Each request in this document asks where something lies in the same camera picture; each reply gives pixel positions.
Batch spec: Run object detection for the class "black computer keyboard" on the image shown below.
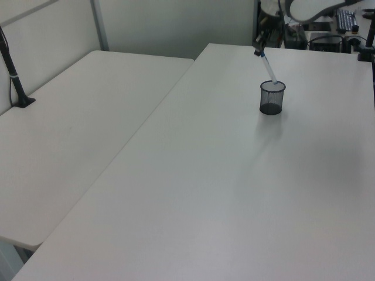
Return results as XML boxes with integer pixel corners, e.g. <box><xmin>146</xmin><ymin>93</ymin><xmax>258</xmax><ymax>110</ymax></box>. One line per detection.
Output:
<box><xmin>336</xmin><ymin>8</ymin><xmax>359</xmax><ymax>33</ymax></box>

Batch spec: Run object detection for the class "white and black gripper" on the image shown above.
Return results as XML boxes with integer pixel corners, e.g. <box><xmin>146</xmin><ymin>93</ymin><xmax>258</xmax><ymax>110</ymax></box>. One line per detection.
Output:
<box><xmin>253</xmin><ymin>0</ymin><xmax>284</xmax><ymax>57</ymax></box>

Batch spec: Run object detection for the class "black mesh pen cup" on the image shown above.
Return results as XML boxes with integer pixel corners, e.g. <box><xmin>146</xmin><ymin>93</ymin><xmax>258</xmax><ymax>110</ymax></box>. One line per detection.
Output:
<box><xmin>259</xmin><ymin>80</ymin><xmax>287</xmax><ymax>116</ymax></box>

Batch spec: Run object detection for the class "dark green box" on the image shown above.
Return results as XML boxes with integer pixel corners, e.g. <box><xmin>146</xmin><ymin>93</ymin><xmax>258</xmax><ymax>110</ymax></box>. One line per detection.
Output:
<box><xmin>282</xmin><ymin>23</ymin><xmax>308</xmax><ymax>49</ymax></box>

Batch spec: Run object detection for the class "black box device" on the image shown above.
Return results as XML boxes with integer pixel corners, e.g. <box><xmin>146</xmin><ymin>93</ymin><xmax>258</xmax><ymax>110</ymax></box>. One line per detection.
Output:
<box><xmin>309</xmin><ymin>32</ymin><xmax>344</xmax><ymax>53</ymax></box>

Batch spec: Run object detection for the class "thin black cable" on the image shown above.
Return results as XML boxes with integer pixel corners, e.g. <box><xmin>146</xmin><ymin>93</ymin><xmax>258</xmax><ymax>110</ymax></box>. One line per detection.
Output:
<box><xmin>0</xmin><ymin>29</ymin><xmax>15</xmax><ymax>107</ymax></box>

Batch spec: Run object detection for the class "black clamp pole mount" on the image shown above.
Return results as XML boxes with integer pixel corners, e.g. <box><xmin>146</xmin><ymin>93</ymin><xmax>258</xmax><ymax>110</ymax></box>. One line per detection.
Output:
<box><xmin>356</xmin><ymin>18</ymin><xmax>375</xmax><ymax>63</ymax></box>

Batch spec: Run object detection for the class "grey metal partition post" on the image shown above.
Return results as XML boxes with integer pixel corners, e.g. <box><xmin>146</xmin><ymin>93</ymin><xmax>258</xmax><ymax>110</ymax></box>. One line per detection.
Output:
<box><xmin>90</xmin><ymin>0</ymin><xmax>110</xmax><ymax>52</ymax></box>

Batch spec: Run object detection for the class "white marker with blue cap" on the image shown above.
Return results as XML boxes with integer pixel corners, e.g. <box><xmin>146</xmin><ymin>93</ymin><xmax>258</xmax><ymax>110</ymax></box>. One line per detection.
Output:
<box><xmin>260</xmin><ymin>51</ymin><xmax>279</xmax><ymax>85</ymax></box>

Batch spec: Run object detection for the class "black pole stand with base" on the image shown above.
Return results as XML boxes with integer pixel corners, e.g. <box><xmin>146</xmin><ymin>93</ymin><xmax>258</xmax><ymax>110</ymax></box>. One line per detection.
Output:
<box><xmin>0</xmin><ymin>25</ymin><xmax>37</xmax><ymax>109</ymax></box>

